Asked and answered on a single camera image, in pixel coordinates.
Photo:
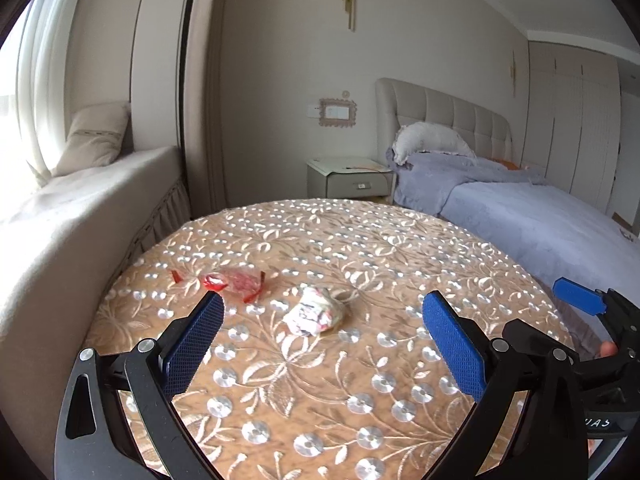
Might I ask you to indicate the beige built-in wardrobe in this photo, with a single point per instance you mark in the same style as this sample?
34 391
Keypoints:
574 132

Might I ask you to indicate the beige tufted headboard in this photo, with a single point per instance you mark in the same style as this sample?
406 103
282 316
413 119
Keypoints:
399 103

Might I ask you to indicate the beige window seat cushion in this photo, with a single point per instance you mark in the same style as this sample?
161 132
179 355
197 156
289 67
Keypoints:
59 257

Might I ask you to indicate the beige bedside nightstand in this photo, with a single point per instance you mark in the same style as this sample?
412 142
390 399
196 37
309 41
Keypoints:
347 177

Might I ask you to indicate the operator fingertip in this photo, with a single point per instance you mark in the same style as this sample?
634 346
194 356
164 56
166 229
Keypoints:
607 349

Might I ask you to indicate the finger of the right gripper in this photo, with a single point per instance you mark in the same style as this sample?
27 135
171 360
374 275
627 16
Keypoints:
579 297

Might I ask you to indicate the bed with lavender duvet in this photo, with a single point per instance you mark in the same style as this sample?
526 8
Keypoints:
548 232

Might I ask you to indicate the cream throw pillow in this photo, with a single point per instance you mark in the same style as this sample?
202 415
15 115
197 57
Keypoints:
95 138

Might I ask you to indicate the white pink crumpled wrapper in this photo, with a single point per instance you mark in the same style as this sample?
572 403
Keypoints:
315 313

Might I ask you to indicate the pink framed wall switch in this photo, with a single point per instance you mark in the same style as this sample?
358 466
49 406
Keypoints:
340 113

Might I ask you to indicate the gold floral embroidered tablecloth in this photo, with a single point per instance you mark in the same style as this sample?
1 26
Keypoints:
369 399

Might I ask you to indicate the clear red plastic wrapper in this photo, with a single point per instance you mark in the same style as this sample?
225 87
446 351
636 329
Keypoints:
245 283

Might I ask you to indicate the white ruffled pillow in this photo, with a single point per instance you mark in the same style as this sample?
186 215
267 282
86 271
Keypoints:
422 137

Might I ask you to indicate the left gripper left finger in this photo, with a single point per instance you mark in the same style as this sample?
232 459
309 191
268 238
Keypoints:
94 440

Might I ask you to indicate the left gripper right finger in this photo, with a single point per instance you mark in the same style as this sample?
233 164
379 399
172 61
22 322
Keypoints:
488 370

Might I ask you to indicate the white sheer curtain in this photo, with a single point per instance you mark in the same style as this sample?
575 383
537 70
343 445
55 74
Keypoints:
33 71

